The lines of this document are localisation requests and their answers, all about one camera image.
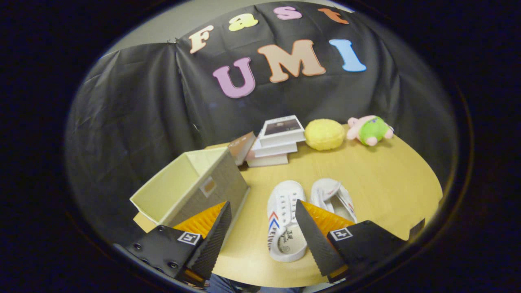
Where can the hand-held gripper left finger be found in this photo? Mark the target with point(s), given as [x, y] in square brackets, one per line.
[211, 244]

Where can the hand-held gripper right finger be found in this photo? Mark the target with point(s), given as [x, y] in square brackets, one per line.
[315, 244]

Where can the white canvas shoe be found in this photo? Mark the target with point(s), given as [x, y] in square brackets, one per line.
[329, 191]
[285, 199]

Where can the grey fabric storage box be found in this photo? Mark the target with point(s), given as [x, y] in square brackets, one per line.
[220, 183]

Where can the person's blue jeans leg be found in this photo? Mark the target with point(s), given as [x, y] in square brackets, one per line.
[220, 285]

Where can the brown cover book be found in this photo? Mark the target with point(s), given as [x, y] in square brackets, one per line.
[241, 146]

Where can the yellow plush cushion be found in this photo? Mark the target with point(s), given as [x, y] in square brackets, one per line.
[324, 134]

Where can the white book with dark cover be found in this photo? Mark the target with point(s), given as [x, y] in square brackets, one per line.
[283, 126]

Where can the pink and green plush toy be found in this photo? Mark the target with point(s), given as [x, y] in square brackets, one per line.
[372, 128]

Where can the black backdrop cloth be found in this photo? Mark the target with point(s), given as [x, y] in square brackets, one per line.
[142, 101]

